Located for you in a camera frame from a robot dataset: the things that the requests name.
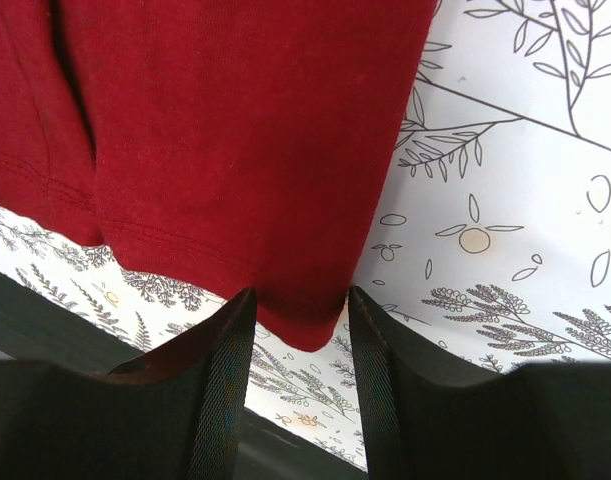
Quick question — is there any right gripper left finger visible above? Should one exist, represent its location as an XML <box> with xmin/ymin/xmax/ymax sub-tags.
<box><xmin>0</xmin><ymin>287</ymin><xmax>257</xmax><ymax>479</ymax></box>

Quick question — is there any red t shirt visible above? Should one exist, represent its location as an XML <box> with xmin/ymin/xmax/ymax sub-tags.
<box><xmin>0</xmin><ymin>1</ymin><xmax>436</xmax><ymax>352</ymax></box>

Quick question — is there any floral patterned table mat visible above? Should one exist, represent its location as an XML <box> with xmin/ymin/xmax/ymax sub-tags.
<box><xmin>0</xmin><ymin>0</ymin><xmax>611</xmax><ymax>474</ymax></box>

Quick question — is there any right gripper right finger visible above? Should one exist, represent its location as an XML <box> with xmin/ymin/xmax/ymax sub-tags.
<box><xmin>348</xmin><ymin>287</ymin><xmax>611</xmax><ymax>479</ymax></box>

